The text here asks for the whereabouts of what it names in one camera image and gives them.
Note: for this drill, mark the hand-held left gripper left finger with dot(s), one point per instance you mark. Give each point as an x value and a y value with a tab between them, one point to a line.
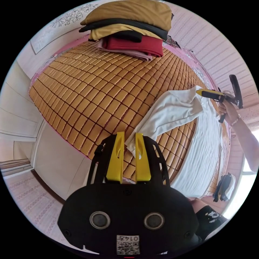
115	161

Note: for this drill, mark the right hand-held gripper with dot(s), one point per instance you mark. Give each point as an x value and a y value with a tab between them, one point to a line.
212	95

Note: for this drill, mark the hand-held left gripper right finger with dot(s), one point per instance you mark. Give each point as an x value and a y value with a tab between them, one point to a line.
142	164

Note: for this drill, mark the white long sleeve shirt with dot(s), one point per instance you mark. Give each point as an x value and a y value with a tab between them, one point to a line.
202	151

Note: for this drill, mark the person's right forearm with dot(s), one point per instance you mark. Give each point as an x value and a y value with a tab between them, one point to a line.
245	141

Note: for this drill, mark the person's right hand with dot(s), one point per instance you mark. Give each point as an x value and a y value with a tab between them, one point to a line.
228	113

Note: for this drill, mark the bed with woven mat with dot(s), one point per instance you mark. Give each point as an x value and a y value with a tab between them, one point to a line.
91	91

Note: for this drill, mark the person's body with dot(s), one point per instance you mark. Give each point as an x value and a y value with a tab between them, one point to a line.
210	218

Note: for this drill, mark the pile of clothes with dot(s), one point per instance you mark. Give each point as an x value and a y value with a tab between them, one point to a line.
129	24

